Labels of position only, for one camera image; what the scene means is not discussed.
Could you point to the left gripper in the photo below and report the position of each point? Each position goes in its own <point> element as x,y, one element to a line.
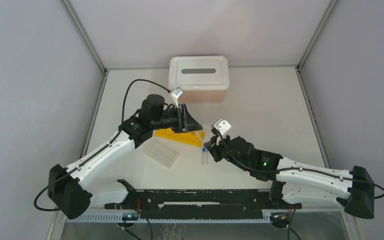
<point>185,122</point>

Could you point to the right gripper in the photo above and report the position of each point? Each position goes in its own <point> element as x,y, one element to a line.
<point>214,149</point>

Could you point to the yellow test tube rack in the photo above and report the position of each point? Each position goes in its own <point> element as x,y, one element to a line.
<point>194,138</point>

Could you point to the pink plastic bin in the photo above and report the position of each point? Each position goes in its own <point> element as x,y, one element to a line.
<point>202,96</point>

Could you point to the white plastic bin lid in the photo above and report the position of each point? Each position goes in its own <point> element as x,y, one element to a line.
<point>199,73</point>

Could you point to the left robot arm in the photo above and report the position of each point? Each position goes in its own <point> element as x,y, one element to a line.
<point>69,187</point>

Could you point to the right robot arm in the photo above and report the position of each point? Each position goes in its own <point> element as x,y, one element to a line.
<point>294,182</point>

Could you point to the blue capped tube left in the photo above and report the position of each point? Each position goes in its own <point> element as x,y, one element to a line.
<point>204,157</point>

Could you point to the clear well plate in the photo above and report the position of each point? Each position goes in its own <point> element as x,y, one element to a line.
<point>161,154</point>

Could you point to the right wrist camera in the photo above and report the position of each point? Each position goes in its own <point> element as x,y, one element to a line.
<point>221,128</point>

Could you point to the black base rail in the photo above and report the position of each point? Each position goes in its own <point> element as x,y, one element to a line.
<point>202,204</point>

